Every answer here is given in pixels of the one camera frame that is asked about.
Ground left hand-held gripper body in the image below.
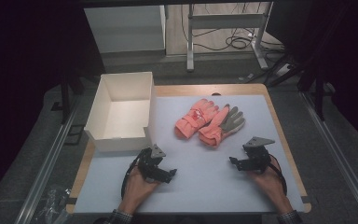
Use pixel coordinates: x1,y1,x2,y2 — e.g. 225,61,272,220
136,143,169,184

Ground pale grey table mat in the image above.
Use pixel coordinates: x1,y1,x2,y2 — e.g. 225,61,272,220
74,94,306,215

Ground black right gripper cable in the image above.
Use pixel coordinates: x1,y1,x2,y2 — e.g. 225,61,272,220
268,153,288,197

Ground black floor cables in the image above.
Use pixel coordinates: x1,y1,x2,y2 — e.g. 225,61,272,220
180,3,286,53

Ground pink winter glove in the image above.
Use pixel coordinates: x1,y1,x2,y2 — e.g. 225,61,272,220
198,104,246,148
174,98,220,140

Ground person's right hand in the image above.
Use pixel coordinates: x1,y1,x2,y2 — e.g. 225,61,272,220
245,154,294,216

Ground white cabinet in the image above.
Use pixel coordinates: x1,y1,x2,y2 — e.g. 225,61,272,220
83,5,168,55

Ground person's left hand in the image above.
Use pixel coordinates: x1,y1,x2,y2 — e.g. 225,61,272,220
117,167,161,216

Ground aluminium floor rail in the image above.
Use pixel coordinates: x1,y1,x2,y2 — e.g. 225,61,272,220
13,96,85,224
299,91,358,224

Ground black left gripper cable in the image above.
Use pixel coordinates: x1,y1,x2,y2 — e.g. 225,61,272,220
120,151,145,200

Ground white power strip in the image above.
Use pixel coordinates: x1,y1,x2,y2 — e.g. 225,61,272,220
274,63,294,77

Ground black metal stand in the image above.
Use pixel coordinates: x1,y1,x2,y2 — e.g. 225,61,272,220
314,70,326,122
50,72,86,125

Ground white cardboard box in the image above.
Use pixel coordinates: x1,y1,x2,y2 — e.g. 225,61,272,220
83,71,157,153

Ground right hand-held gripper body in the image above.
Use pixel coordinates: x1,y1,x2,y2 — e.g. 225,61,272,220
242,136,276,175

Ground clear plastic bag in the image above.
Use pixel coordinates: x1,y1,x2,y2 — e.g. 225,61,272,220
32,184,73,224

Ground grey metal desk frame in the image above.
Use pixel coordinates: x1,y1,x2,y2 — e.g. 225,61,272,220
186,1,275,73

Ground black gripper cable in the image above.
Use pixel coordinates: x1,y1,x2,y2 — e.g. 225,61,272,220
120,151,145,200
268,153,288,197

